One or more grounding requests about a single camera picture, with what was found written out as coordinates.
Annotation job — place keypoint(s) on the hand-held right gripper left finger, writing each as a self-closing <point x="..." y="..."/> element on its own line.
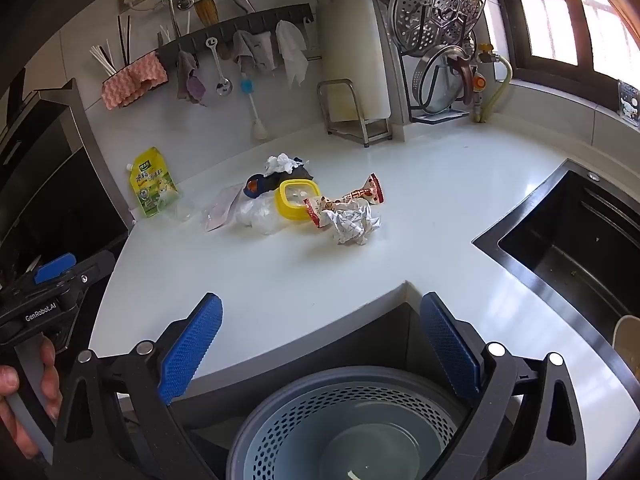
<point x="192" y="345"/>

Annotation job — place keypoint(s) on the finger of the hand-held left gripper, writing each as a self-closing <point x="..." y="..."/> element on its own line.
<point x="95" y="270"/>
<point x="55" y="266"/>

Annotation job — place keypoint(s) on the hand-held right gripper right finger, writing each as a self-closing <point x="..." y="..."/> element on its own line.
<point x="450" y="350"/>

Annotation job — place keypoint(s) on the grey perforated trash bin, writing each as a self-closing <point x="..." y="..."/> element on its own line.
<point x="350" y="410"/>

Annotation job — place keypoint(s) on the white tissue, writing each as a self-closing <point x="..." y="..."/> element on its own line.
<point x="280" y="164"/>
<point x="220" y="210"/>

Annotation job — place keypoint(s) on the clear plastic bag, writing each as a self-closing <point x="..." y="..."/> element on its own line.
<point x="260" y="217"/>

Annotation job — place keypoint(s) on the silver foil wrapper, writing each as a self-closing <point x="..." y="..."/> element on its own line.
<point x="350" y="225"/>

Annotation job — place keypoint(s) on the red snack wrapper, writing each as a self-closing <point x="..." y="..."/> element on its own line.
<point x="350" y="194"/>

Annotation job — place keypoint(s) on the dark grey cloth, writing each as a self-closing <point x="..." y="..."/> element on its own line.
<point x="303" y="175"/>

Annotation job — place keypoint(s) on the person's left hand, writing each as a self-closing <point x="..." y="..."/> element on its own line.
<point x="51" y="385"/>

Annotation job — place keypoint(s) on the black integrated stove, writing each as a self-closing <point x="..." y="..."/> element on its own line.
<point x="50" y="185"/>

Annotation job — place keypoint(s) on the yellow seasoning pouch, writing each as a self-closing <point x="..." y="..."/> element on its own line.
<point x="152" y="185"/>

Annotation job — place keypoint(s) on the black kitchen sink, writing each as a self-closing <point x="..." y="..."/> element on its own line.
<point x="565" y="240"/>

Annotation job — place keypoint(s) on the beige plastic board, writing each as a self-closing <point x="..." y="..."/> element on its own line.
<point x="627" y="345"/>

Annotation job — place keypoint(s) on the pink waffle cloth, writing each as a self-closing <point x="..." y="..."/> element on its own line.
<point x="135" y="80"/>

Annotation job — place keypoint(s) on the white chopsticks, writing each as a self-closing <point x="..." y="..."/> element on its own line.
<point x="102" y="62"/>

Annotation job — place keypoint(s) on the grey purple rag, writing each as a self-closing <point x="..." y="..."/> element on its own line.
<point x="187" y="80"/>

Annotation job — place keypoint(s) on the white bottle brush blue collar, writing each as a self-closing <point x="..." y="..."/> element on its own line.
<point x="260" y="130"/>

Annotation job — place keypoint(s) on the steel spoon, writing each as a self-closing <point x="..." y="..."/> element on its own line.
<point x="223" y="86"/>

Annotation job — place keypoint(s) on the black dish rack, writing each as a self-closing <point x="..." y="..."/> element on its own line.
<point x="450" y="119"/>

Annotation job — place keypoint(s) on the steel cutting board rack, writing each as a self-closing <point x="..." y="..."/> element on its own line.
<point x="377" y="130"/>

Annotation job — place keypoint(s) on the black chopsticks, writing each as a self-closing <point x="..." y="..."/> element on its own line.
<point x="124" y="40"/>

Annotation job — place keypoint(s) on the steel pot lid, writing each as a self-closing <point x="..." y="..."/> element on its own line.
<point x="440" y="85"/>

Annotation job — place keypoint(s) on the bamboo pot brush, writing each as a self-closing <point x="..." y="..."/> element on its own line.
<point x="206" y="10"/>

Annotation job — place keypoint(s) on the white rag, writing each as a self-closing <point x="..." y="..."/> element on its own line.
<point x="292" y="55"/>

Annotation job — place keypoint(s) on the printed glass cup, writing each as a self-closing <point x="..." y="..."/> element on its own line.
<point x="627" y="102"/>

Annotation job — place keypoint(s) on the white cutting board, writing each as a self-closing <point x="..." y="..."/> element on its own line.
<point x="350" y="35"/>

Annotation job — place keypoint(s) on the brown framed window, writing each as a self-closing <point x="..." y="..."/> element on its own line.
<point x="550" y="35"/>

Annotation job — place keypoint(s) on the steel steamer plate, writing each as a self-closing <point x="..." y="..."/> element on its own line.
<point x="435" y="5"/>

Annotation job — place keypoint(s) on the dark wall hook rail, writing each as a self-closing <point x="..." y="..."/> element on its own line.
<point x="240" y="22"/>

